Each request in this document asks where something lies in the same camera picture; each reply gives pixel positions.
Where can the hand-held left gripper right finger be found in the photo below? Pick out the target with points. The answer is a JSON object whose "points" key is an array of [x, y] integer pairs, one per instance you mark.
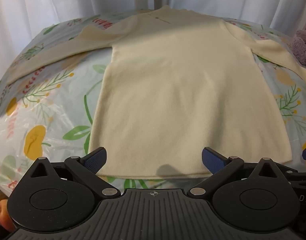
{"points": [[214, 161]]}

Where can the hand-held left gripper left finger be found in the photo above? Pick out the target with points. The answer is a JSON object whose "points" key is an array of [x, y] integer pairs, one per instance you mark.
{"points": [[96, 159]]}

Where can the cream knit sweater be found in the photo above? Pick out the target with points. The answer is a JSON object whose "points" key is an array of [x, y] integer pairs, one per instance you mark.
{"points": [[180, 80]]}

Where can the peach coloured round object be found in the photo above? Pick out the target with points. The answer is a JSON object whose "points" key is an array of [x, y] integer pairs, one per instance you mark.
{"points": [[4, 213]]}

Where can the purple plush cloth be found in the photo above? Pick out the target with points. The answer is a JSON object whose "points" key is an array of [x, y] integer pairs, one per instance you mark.
{"points": [[303, 47]]}

